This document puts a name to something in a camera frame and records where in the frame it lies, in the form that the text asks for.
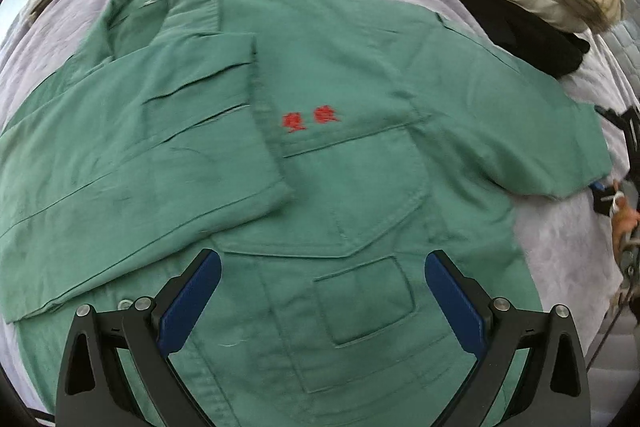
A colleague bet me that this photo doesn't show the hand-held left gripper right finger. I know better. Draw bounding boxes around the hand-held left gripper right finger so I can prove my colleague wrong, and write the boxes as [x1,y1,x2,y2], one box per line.
[424,249,594,427]

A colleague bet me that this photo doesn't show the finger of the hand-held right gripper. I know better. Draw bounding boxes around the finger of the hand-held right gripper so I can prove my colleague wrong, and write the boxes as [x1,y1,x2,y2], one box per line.
[595,105,640,142]

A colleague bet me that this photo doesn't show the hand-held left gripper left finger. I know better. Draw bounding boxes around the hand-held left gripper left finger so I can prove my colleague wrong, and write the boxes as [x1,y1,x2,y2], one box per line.
[54,248,223,427]

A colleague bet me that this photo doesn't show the green work jacket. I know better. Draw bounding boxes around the green work jacket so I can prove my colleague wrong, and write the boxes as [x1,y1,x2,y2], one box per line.
[0,0,613,427]

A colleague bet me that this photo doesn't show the person's right hand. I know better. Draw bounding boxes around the person's right hand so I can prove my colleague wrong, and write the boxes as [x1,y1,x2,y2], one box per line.
[602,189,640,254]

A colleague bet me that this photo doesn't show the grey quilted mattress cover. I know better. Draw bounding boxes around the grey quilted mattress cover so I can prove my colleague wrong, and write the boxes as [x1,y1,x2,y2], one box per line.
[597,0,640,108]

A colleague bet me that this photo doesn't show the black garment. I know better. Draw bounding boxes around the black garment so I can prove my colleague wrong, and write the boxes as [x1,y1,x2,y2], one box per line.
[360,0,592,78]

